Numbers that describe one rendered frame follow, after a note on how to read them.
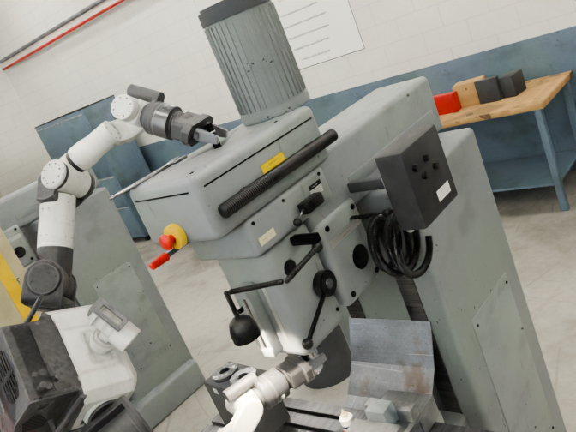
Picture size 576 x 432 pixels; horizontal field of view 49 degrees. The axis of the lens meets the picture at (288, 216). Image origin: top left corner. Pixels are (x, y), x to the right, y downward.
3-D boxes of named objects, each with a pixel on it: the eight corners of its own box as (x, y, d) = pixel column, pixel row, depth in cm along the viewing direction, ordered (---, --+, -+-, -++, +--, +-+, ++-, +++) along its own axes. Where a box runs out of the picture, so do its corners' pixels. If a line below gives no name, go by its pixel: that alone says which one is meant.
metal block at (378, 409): (390, 431, 166) (382, 413, 165) (371, 429, 170) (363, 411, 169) (399, 418, 170) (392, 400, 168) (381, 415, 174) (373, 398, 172)
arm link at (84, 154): (114, 133, 172) (64, 175, 176) (89, 120, 163) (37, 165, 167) (129, 162, 168) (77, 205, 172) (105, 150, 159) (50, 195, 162)
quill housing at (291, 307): (311, 360, 161) (264, 253, 152) (256, 355, 175) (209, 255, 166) (350, 318, 174) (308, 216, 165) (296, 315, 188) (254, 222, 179)
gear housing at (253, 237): (261, 260, 148) (244, 222, 145) (196, 262, 165) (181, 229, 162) (336, 197, 171) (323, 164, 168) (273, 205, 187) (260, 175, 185)
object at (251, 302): (275, 357, 163) (243, 289, 157) (264, 357, 166) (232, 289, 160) (284, 348, 166) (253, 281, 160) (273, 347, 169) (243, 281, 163)
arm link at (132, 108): (144, 131, 155) (106, 120, 159) (165, 139, 166) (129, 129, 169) (157, 87, 155) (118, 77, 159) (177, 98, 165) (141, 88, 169)
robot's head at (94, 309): (109, 346, 148) (115, 335, 143) (81, 323, 148) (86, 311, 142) (126, 327, 152) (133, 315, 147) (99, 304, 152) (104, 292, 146)
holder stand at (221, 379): (266, 442, 196) (240, 391, 190) (225, 427, 213) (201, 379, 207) (291, 417, 203) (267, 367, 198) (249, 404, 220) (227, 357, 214)
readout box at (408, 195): (430, 230, 156) (404, 153, 150) (399, 231, 162) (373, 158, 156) (463, 194, 169) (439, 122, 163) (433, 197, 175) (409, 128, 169)
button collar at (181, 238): (185, 249, 144) (174, 225, 142) (170, 249, 148) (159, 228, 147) (191, 244, 146) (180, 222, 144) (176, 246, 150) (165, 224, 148)
